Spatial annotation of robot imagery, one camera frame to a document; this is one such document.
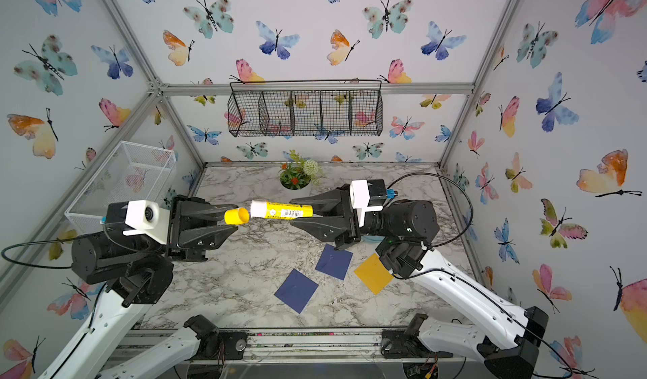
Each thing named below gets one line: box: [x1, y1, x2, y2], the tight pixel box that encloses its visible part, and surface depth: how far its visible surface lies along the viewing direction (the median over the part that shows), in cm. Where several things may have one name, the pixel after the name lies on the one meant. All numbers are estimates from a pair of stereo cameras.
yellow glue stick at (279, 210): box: [249, 200, 315, 220], surface depth 37 cm
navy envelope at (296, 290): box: [273, 267, 320, 315], surface depth 87 cm
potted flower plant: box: [278, 149, 323, 192], surface depth 100 cm
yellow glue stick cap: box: [224, 207, 251, 225], surface depth 37 cm
